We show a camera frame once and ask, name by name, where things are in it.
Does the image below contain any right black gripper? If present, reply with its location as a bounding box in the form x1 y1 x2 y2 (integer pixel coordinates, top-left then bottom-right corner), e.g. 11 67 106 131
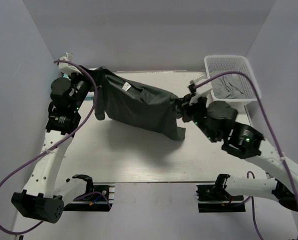
176 92 219 143

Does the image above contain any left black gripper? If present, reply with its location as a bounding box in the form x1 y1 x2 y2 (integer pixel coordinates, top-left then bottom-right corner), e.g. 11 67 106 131
68 65 106 112

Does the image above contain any dark grey t-shirt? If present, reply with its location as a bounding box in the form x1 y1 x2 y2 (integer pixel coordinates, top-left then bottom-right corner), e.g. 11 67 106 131
86 67 186 141

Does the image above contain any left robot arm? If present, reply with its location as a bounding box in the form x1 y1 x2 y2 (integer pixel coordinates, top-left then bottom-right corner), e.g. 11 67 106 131
11 73 95 223

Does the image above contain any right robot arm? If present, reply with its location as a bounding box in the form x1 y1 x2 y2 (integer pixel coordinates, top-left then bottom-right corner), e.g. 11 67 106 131
175 94 298 212

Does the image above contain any folded teal t-shirt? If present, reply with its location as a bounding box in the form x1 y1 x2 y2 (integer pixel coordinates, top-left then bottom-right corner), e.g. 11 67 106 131
85 92 94 101

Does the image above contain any light grey t-shirt in basket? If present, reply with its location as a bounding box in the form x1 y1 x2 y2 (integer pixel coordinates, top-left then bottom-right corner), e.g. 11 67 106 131
211 74 245 99

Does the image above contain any white plastic basket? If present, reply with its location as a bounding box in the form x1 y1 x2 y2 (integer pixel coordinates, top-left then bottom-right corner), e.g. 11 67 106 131
204 55 261 108

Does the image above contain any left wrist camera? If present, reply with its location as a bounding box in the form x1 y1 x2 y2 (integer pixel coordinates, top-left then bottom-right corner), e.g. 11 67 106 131
57 52 80 76

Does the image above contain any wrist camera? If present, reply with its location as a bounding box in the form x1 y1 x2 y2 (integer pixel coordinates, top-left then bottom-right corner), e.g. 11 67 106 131
57 52 80 76
188 75 212 105

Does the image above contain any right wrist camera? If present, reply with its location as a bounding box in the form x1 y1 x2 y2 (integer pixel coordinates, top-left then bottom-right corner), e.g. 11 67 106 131
188 75 212 105

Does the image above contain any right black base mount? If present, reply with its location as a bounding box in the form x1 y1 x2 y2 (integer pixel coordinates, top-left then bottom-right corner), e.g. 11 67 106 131
196 184 246 213

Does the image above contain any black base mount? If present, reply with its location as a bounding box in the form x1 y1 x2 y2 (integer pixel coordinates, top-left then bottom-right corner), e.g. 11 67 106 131
196 184 246 213
64 183 115 212

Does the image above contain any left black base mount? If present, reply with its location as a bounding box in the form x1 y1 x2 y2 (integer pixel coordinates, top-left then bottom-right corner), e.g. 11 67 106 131
64 183 115 212

